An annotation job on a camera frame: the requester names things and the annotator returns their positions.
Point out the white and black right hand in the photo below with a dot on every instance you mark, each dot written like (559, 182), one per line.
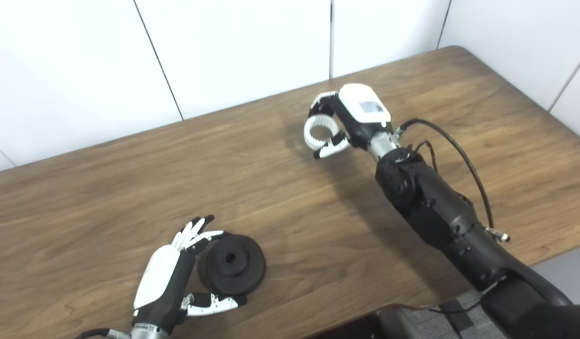
(360, 110)

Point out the white and black left hand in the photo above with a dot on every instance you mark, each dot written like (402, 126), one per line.
(160, 278)

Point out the round black plastic part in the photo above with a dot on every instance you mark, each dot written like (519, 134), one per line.
(243, 273)

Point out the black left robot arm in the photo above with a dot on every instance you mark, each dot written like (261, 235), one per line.
(149, 333)

